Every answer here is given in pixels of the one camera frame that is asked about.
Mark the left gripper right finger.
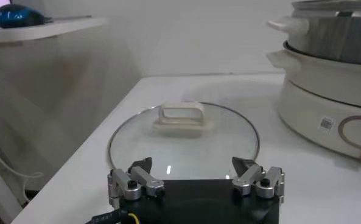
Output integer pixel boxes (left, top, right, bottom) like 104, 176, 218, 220
231, 156, 286, 204

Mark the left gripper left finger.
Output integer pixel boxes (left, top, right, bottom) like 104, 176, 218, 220
107, 156, 166, 205

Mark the round glass lid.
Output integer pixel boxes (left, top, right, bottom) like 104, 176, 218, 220
108, 101, 261, 183

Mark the steel steamer basket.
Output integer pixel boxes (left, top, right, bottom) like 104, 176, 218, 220
267, 0, 361, 67

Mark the cream electric cooker base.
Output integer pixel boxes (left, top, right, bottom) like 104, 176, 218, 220
265, 41, 361, 167

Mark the white side table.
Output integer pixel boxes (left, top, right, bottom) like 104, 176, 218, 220
0, 16, 108, 46

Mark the blue computer mouse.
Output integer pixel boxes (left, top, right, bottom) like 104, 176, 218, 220
0, 4, 46, 29

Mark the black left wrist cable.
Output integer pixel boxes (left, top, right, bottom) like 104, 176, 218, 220
85, 209, 140, 224

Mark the white floor cable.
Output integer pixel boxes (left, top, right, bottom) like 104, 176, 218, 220
0, 145, 44, 203

